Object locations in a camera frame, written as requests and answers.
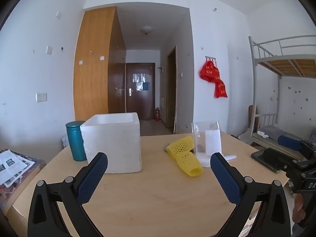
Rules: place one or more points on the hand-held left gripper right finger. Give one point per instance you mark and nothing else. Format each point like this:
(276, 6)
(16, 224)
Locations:
(226, 177)

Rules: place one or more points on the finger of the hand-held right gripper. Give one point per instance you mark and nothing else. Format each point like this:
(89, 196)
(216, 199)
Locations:
(267, 159)
(308, 148)

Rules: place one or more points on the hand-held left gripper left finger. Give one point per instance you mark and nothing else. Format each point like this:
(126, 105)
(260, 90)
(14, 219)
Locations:
(92, 177)

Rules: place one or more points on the yellow foam net sleeve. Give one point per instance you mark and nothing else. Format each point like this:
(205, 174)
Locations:
(188, 164)
(181, 145)

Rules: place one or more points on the white foam box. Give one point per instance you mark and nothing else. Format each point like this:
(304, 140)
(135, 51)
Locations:
(113, 143)

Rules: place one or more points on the person's right hand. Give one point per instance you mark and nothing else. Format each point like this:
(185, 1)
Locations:
(299, 207)

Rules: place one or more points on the blue pillow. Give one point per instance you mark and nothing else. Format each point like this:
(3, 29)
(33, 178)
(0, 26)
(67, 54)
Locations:
(288, 142)

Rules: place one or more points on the teal tin canister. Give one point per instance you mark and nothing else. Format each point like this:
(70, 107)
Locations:
(75, 140)

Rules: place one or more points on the clear plastic container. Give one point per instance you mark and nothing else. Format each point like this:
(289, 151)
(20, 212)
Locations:
(200, 138)

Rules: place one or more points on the printed paper sheets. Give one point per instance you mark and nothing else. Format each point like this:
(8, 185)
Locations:
(12, 164)

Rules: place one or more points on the red plastic bag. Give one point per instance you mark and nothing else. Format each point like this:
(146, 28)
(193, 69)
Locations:
(209, 72)
(220, 90)

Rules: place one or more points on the grey metal bunk bed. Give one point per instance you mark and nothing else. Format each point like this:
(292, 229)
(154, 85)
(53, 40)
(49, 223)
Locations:
(279, 64)

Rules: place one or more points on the brown entrance door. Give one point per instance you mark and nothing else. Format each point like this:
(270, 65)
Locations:
(140, 101)

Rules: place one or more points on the red fire extinguisher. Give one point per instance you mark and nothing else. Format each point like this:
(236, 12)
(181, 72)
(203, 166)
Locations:
(157, 114)

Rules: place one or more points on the door notice papers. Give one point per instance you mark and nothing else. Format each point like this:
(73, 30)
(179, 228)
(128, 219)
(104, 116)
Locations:
(140, 81)

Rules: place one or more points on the wooden wardrobe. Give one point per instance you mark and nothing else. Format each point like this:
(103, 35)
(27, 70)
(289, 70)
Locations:
(92, 66)

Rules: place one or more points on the round ceiling lamp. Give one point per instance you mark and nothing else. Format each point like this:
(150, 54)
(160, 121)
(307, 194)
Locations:
(147, 30)

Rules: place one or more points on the double white wall switch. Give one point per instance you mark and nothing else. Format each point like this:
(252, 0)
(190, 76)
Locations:
(41, 97)

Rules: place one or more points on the brown side door frame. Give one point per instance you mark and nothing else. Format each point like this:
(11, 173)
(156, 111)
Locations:
(171, 86)

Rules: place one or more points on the wall hook rack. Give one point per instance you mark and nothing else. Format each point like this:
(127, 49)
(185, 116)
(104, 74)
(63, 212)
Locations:
(211, 58)

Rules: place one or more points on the single white wall switch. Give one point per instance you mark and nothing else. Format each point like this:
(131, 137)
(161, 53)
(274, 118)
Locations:
(49, 50)

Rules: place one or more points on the small white wall plate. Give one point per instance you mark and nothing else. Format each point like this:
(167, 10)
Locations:
(58, 14)

